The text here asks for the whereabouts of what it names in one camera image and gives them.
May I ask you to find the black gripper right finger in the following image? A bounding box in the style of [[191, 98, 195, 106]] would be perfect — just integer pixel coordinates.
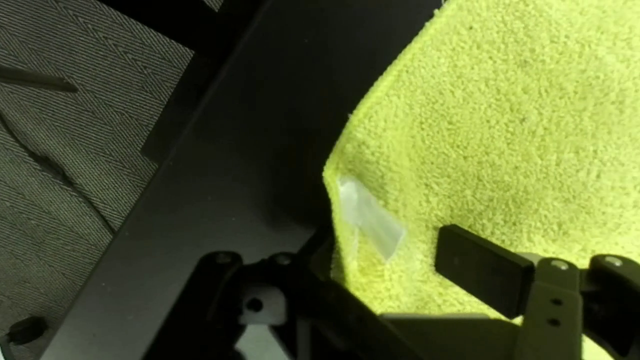
[[434, 221, 640, 360]]

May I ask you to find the yellow towel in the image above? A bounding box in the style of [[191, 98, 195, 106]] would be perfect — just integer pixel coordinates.
[[323, 0, 640, 360]]

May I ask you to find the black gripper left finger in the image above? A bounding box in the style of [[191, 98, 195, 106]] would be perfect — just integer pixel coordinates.
[[142, 221, 428, 360]]

